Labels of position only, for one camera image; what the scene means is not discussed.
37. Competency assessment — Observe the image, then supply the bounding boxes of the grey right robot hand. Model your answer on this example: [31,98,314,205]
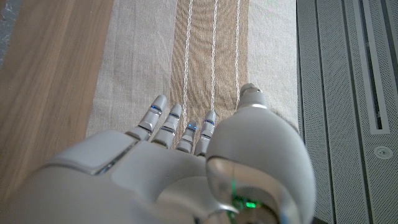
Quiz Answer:
[0,83,317,224]

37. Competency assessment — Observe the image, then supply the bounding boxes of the beige striped curtain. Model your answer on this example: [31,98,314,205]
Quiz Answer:
[85,0,299,150]

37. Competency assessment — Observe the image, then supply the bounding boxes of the perforated grey ceiling panels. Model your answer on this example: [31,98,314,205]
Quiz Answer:
[295,0,398,224]

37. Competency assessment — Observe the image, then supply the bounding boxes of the grey tape outline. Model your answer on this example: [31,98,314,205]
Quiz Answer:
[0,0,24,68]

